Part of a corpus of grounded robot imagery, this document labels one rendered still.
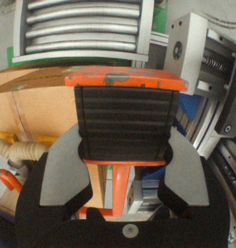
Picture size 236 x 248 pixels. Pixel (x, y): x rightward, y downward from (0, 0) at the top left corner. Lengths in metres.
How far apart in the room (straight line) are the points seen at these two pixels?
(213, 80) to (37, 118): 0.39
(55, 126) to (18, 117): 0.12
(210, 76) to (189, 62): 0.06
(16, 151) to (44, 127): 0.09
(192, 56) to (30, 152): 0.34
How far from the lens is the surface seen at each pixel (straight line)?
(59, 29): 0.71
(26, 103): 0.33
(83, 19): 0.74
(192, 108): 0.36
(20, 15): 0.83
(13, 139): 0.42
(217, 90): 0.26
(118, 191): 0.20
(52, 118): 0.31
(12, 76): 0.92
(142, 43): 0.59
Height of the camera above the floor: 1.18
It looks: 58 degrees down
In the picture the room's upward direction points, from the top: 177 degrees counter-clockwise
